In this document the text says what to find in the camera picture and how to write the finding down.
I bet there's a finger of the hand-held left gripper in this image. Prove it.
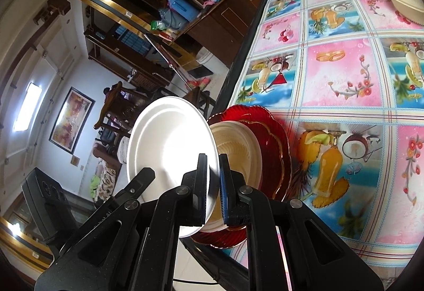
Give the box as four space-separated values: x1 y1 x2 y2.
114 168 156 203

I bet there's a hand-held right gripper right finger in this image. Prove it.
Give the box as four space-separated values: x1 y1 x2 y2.
219 154 385 291

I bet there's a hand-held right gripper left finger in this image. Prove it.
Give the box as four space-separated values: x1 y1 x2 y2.
35 154 209 291

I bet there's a white paper bowl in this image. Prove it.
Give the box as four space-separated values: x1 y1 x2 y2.
127 96 220 239

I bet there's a red scalloped plate with label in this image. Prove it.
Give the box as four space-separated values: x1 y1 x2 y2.
208 105 287 245

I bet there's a red scalloped glass plate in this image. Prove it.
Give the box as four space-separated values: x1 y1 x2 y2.
192 112 293 249

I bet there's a black box appliance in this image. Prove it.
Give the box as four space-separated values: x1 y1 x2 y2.
21 168 83 245

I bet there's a carved wooden chair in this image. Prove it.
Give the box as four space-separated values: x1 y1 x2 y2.
94 81 150 136

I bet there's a mop pole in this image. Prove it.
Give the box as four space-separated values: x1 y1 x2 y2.
144 33 189 90

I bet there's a rectangular ceiling light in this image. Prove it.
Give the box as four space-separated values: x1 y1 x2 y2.
13 82 42 133

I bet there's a white bucket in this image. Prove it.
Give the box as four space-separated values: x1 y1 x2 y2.
195 48 229 72

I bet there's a blue thermos flask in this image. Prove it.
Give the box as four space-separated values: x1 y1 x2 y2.
167 0 199 22

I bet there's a framed wall painting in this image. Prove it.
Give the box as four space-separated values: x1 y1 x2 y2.
49 86 95 155

